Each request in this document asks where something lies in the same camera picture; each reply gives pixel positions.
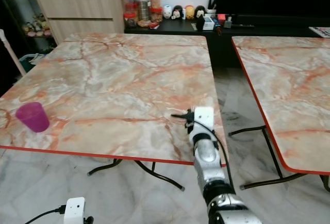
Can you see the purple plastic cup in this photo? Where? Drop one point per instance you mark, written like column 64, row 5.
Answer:
column 32, row 117

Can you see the orange snack jar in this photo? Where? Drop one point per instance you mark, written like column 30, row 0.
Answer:
column 155, row 0

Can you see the yellow round doll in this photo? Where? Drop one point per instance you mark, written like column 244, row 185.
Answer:
column 189, row 12

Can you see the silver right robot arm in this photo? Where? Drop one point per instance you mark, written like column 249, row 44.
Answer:
column 209, row 165

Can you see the green plastic bin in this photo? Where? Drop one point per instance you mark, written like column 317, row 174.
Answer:
column 32, row 58

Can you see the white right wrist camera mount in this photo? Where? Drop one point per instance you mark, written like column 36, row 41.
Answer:
column 204, row 118

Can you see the light wooden drawer cabinet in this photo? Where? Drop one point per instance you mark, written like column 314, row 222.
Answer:
column 82, row 10

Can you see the marble pattern folding table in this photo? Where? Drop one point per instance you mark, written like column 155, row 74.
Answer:
column 113, row 90
column 289, row 95

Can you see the glass display shelf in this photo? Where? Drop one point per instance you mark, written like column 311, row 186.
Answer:
column 20, row 2

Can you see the white round doll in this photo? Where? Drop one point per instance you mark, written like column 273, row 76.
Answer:
column 167, row 11

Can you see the large red lid jar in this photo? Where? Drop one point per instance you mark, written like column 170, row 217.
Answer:
column 143, row 7

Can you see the printed magazine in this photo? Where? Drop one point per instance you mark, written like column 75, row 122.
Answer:
column 320, row 31

